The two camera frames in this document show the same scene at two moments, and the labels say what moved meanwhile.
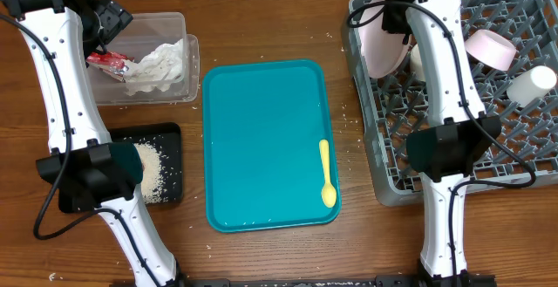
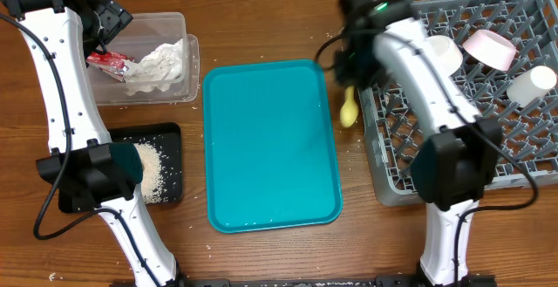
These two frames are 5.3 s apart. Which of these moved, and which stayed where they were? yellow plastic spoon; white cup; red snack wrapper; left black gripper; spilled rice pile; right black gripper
Moved: yellow plastic spoon; right black gripper
Stayed: white cup; red snack wrapper; spilled rice pile; left black gripper
